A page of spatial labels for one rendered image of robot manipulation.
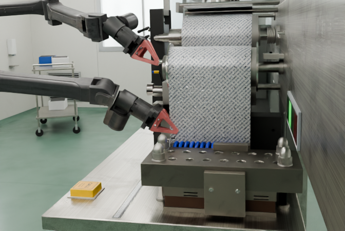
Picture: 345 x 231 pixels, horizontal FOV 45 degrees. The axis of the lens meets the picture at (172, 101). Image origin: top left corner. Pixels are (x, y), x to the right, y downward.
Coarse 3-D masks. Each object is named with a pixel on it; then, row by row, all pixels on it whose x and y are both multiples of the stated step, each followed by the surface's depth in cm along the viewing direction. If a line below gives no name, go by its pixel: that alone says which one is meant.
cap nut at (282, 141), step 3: (279, 138) 113; (282, 138) 112; (285, 138) 112; (279, 141) 112; (282, 141) 112; (285, 141) 112; (279, 144) 112; (282, 144) 112; (285, 144) 112; (276, 147) 113; (279, 147) 112; (288, 147) 112; (276, 150) 113; (279, 150) 112; (276, 153) 113; (279, 153) 112
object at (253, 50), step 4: (252, 48) 121; (256, 48) 121; (252, 52) 119; (256, 52) 119; (252, 56) 119; (252, 60) 118; (252, 64) 118; (252, 68) 118; (252, 72) 118; (252, 76) 119; (252, 80) 120; (252, 84) 121
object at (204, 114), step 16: (176, 96) 123; (192, 96) 122; (208, 96) 121; (224, 96) 120; (240, 96) 119; (176, 112) 124; (192, 112) 123; (208, 112) 122; (224, 112) 121; (240, 112) 120; (192, 128) 124; (208, 128) 123; (224, 128) 122; (240, 128) 121
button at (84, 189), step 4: (76, 184) 123; (80, 184) 123; (84, 184) 123; (88, 184) 123; (92, 184) 123; (96, 184) 123; (100, 184) 124; (72, 188) 120; (76, 188) 120; (80, 188) 120; (84, 188) 120; (88, 188) 120; (92, 188) 120; (96, 188) 121; (100, 188) 124; (72, 192) 120; (76, 192) 120; (80, 192) 120; (84, 192) 119; (88, 192) 119; (92, 192) 119; (96, 192) 121; (76, 196) 120; (80, 196) 120; (84, 196) 120; (88, 196) 119; (92, 196) 119
